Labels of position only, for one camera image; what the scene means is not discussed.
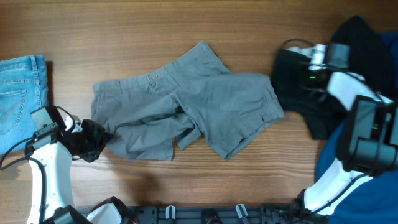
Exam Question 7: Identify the folded blue denim jeans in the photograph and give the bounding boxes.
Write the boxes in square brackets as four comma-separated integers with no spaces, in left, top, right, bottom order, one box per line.
[1,55,49,154]

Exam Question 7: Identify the black garment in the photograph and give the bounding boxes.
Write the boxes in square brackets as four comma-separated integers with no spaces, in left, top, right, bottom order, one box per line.
[271,16,396,140]

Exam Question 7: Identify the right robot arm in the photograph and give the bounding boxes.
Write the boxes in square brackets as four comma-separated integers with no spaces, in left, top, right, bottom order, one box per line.
[289,43,397,222]

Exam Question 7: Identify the dark blue garment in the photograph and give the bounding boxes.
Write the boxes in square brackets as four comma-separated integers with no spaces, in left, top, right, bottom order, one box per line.
[315,30,397,224]

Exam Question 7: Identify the grey shorts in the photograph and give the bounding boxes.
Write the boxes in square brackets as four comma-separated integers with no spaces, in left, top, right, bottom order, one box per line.
[91,41,284,161]

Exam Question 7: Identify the left black camera cable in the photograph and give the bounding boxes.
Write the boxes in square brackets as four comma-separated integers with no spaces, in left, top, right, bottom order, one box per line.
[0,136,47,224]

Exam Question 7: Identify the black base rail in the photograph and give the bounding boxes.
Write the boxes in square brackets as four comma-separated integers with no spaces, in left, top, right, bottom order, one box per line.
[130,204,293,224]

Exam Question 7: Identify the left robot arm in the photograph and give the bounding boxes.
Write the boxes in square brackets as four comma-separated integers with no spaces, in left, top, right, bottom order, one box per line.
[25,106,137,224]

